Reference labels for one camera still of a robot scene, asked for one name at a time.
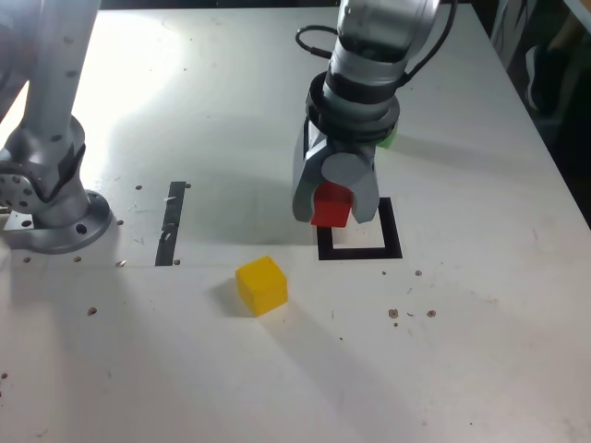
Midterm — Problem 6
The red cube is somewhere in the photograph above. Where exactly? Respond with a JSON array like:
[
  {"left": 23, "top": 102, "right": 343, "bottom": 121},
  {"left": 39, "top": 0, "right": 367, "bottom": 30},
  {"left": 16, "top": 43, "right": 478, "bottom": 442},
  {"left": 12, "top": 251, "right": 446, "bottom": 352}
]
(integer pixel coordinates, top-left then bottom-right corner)
[{"left": 309, "top": 179, "right": 355, "bottom": 230}]

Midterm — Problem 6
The dark shoe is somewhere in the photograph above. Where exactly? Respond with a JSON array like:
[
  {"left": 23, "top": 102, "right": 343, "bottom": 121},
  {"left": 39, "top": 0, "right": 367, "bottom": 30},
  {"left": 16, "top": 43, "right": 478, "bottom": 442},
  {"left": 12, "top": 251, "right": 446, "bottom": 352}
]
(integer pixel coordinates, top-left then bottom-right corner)
[{"left": 525, "top": 43, "right": 568, "bottom": 114}]

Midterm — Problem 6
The white patterned panel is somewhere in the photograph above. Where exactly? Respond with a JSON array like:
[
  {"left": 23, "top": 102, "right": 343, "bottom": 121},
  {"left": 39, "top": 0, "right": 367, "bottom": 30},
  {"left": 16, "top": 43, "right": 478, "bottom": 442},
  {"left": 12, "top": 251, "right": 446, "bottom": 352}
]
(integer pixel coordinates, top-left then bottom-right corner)
[{"left": 489, "top": 0, "right": 525, "bottom": 64}]

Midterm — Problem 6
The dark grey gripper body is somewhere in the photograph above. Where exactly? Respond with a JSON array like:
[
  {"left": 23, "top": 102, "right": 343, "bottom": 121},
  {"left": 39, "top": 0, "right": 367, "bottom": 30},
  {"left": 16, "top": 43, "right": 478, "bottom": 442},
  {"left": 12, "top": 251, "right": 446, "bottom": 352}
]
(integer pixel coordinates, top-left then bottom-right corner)
[{"left": 327, "top": 139, "right": 377, "bottom": 162}]

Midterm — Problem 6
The green cube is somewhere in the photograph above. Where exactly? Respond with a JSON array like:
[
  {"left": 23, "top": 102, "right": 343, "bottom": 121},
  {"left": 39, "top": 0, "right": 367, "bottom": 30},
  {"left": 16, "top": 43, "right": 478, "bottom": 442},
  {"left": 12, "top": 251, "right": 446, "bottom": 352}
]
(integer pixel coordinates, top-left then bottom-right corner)
[{"left": 377, "top": 120, "right": 400, "bottom": 151}]

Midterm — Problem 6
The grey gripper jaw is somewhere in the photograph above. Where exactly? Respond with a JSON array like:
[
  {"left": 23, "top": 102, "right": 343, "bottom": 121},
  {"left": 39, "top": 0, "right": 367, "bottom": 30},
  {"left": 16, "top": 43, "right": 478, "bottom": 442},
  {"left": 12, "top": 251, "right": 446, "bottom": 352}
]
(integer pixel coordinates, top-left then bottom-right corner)
[
  {"left": 291, "top": 118, "right": 335, "bottom": 224},
  {"left": 321, "top": 150, "right": 381, "bottom": 226}
]

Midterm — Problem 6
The black tape strip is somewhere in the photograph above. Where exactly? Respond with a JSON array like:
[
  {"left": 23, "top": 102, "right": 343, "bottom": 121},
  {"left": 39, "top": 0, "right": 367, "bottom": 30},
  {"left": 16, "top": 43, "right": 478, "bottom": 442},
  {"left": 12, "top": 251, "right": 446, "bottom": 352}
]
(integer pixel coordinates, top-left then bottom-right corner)
[{"left": 154, "top": 181, "right": 187, "bottom": 268}]

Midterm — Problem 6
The yellow cube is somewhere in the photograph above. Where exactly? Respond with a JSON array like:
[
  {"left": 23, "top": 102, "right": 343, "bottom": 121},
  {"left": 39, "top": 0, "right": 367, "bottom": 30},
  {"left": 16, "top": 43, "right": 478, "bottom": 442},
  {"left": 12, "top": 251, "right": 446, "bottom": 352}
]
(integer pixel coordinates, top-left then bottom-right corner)
[{"left": 235, "top": 255, "right": 290, "bottom": 318}]

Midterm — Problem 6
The square black tape outline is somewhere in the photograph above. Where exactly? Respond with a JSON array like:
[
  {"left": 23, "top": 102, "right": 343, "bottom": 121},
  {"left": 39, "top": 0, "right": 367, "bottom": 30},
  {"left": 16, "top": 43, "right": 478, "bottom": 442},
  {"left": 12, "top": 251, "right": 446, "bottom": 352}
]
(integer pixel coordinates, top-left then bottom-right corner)
[{"left": 316, "top": 197, "right": 404, "bottom": 261}]

